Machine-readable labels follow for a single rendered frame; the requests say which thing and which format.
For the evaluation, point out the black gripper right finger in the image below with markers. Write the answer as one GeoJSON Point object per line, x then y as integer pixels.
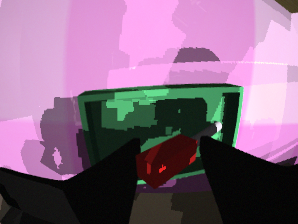
{"type": "Point", "coordinates": [248, 190]}

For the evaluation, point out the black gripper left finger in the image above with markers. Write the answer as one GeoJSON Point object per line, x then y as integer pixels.
{"type": "Point", "coordinates": [103, 194]}

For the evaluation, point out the red-headed pin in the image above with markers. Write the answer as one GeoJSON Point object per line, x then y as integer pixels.
{"type": "Point", "coordinates": [163, 161]}

